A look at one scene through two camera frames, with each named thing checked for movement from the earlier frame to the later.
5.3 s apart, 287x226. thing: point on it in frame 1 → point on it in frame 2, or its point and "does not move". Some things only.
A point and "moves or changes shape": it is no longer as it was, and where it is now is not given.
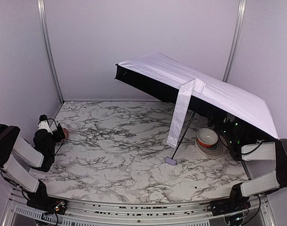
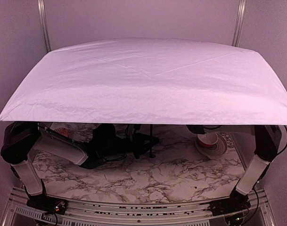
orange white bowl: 207,137 does not move
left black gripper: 59,132 → 137,144
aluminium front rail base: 19,213 does not move
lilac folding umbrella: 173,82 moves or changes shape
